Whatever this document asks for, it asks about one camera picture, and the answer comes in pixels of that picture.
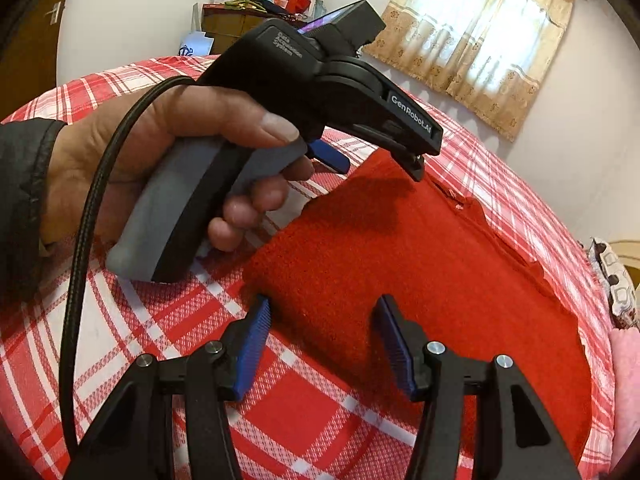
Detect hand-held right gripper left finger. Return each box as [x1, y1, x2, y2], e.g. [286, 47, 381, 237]
[65, 294, 273, 480]

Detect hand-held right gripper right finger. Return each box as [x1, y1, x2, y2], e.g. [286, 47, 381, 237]
[375, 294, 583, 480]

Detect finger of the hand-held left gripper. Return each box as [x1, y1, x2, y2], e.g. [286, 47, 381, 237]
[387, 141, 427, 182]
[306, 139, 351, 175]

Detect red knit sweater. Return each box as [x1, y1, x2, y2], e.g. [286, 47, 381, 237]
[245, 147, 593, 466]

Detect person's left hand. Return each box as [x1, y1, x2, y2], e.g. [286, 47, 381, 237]
[47, 85, 316, 253]

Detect red white plaid blanket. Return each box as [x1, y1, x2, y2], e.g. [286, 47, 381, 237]
[0, 55, 616, 480]

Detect brown wooden desk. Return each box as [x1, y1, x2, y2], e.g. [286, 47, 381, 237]
[201, 2, 326, 56]

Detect blue white paper bag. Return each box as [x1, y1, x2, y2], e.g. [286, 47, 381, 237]
[177, 31, 213, 57]

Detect beige lace curtain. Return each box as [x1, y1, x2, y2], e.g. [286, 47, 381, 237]
[362, 0, 578, 143]

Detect brown white patterned pillow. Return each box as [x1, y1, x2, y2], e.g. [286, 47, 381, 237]
[587, 237, 640, 331]

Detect cream wooden headboard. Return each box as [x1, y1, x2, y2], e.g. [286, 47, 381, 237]
[607, 240, 640, 286]

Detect pink cloth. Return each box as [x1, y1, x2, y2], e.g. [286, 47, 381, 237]
[610, 327, 640, 461]

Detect brown wooden door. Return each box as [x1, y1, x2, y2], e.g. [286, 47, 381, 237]
[0, 0, 78, 123]

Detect black braided cable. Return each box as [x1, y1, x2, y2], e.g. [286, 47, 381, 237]
[57, 76, 198, 461]

